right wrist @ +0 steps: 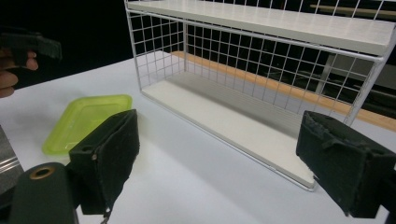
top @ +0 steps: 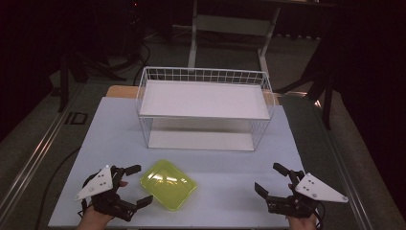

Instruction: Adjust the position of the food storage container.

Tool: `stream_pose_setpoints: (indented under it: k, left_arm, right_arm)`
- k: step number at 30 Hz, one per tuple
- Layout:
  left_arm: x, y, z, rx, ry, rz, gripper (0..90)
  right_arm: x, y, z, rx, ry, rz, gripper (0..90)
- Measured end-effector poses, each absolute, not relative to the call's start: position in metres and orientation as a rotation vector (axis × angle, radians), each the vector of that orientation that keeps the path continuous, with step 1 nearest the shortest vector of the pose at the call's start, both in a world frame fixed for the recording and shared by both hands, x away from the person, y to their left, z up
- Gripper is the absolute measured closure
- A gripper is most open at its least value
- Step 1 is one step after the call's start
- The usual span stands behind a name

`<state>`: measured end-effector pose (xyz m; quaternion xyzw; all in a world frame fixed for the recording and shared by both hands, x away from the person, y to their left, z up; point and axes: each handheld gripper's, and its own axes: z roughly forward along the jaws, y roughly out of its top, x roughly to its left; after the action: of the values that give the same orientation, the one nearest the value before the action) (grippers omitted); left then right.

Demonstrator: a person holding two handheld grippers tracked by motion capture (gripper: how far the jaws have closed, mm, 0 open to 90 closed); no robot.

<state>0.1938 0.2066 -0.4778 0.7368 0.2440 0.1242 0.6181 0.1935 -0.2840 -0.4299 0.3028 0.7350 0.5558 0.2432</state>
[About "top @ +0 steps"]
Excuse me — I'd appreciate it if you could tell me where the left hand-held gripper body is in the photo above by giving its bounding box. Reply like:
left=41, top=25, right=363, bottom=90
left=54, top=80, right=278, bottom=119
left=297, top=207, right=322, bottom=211
left=75, top=165, right=139, bottom=222

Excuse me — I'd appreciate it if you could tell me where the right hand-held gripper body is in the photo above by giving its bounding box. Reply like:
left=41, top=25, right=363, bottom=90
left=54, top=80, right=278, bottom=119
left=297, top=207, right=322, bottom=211
left=267, top=171, right=349, bottom=219

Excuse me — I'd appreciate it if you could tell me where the yellow-green plastic tray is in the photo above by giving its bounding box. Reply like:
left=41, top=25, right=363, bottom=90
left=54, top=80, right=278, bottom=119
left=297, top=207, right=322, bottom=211
left=140, top=159, right=198, bottom=212

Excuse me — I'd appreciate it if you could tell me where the white wire shelf rack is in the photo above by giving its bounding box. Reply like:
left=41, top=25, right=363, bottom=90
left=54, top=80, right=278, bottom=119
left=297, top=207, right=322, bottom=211
left=136, top=65, right=276, bottom=153

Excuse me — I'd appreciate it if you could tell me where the person's left hand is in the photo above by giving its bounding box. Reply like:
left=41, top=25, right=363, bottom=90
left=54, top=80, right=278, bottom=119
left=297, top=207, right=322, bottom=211
left=76, top=206, right=115, bottom=230

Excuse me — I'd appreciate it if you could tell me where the person's right hand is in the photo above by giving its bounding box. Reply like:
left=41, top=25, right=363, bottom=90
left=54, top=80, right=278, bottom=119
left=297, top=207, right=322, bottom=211
left=285, top=214, right=319, bottom=230

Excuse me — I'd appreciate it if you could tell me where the black floor socket plate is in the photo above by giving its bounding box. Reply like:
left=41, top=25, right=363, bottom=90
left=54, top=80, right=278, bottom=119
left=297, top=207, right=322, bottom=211
left=64, top=111, right=89, bottom=126

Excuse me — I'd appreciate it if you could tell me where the black metal stand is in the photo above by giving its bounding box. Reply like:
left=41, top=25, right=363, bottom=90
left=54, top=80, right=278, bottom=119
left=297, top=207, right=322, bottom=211
left=276, top=37, right=339, bottom=130
left=56, top=47, right=127, bottom=113

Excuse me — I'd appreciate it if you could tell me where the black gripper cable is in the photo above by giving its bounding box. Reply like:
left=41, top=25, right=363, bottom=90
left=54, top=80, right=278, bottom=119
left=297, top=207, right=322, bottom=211
left=313, top=200, right=326, bottom=230
left=78, top=198, right=94, bottom=219

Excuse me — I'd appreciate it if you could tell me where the silver floor rail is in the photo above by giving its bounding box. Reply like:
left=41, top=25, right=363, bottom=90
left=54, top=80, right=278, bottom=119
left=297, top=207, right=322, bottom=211
left=314, top=101, right=375, bottom=230
left=0, top=83, right=84, bottom=214

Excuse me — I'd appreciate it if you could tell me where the black floor cable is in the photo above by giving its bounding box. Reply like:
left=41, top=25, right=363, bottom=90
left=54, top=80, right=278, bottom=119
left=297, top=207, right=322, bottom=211
left=34, top=146, right=82, bottom=230

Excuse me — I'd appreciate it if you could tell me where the bundle of black cables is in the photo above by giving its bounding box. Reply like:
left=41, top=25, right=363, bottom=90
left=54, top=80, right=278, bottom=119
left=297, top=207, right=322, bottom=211
left=106, top=30, right=152, bottom=86

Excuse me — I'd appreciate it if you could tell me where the white metal table frame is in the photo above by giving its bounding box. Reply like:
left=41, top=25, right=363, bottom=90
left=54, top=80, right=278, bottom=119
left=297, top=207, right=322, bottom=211
left=187, top=0, right=282, bottom=75

